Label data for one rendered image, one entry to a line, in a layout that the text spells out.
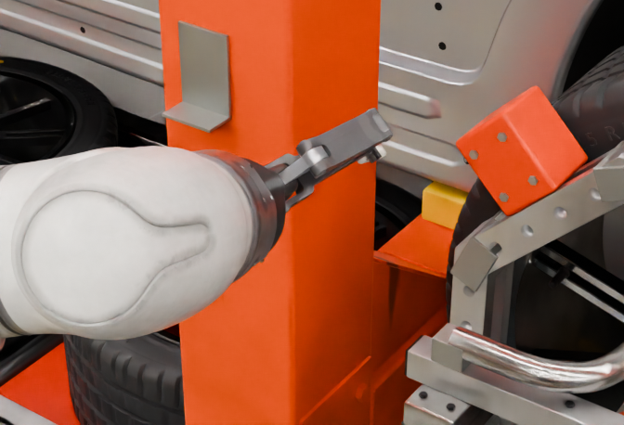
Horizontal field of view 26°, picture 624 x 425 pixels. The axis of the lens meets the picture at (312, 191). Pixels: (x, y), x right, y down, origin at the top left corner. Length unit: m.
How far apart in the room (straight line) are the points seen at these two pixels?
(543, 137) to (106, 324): 0.68
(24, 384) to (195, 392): 0.80
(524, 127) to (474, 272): 0.17
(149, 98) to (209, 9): 2.49
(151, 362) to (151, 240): 1.27
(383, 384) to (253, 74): 0.52
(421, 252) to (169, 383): 0.40
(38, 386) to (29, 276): 1.61
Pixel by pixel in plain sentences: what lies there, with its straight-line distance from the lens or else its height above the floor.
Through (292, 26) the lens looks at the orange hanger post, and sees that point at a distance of 1.24.
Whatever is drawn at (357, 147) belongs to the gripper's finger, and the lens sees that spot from 0.96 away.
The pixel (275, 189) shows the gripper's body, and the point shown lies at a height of 1.25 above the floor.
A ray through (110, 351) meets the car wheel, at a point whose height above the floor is 0.50.
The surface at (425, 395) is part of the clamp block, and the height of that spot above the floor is 0.95.
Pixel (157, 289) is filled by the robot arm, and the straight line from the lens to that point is 0.70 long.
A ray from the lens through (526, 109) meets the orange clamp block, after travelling 1.30.
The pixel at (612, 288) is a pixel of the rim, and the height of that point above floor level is 0.91.
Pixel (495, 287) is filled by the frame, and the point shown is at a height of 0.90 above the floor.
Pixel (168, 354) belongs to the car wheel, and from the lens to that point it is 1.98.
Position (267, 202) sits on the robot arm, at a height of 1.27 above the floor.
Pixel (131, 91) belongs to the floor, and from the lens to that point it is 3.82.
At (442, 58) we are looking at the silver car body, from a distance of 1.84.
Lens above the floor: 1.72
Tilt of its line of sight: 31 degrees down
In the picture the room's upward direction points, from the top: straight up
